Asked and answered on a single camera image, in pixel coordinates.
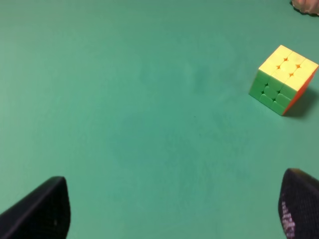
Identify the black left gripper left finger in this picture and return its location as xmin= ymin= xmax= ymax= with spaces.
xmin=0 ymin=176 xmax=71 ymax=239

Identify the orange striped bread loaf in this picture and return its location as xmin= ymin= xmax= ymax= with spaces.
xmin=291 ymin=0 xmax=319 ymax=15

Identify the colourful puzzle cube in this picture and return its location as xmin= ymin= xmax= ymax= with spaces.
xmin=249 ymin=45 xmax=319 ymax=116

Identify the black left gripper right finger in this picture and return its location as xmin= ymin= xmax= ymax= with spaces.
xmin=278 ymin=168 xmax=319 ymax=239

